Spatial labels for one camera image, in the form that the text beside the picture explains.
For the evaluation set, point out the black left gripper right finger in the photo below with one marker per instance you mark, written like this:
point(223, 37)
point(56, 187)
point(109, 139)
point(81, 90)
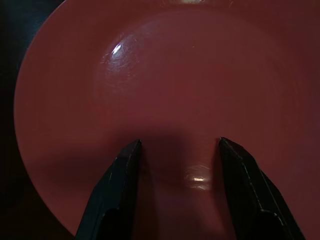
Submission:
point(252, 195)

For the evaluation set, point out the red round plate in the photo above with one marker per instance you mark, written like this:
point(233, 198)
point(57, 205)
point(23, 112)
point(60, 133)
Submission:
point(180, 87)

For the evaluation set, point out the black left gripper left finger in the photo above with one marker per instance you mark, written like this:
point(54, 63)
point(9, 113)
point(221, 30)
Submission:
point(117, 190)

